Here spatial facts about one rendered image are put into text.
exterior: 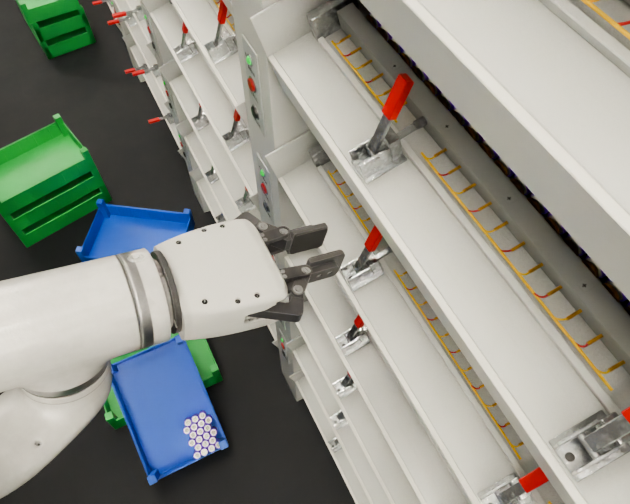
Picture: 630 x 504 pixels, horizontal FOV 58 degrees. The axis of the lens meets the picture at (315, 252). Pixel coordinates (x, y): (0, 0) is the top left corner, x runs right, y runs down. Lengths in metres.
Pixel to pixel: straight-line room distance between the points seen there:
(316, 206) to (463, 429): 0.31
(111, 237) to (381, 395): 1.28
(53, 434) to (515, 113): 0.43
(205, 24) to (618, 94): 0.77
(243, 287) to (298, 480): 1.06
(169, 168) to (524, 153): 1.80
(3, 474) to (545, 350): 0.41
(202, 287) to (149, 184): 1.53
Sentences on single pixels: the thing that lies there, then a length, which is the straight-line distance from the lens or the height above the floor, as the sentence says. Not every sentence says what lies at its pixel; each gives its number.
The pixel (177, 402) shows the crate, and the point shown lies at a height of 0.06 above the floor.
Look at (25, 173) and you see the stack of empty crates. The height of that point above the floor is 0.16.
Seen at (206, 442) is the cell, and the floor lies 0.08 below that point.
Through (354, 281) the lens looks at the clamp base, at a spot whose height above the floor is 0.94.
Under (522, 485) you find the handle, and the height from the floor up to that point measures 0.98.
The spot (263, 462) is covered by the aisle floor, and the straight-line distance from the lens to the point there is 1.53.
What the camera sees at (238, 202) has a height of 0.56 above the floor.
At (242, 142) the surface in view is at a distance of 1.04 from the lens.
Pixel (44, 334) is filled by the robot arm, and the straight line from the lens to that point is 0.47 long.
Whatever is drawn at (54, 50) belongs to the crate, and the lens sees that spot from 2.60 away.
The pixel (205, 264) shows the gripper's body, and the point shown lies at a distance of 0.50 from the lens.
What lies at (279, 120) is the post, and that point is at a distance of 0.67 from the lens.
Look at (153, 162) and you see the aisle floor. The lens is 2.07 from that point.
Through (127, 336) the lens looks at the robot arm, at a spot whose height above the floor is 1.07.
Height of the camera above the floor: 1.49
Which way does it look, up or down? 57 degrees down
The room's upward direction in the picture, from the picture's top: straight up
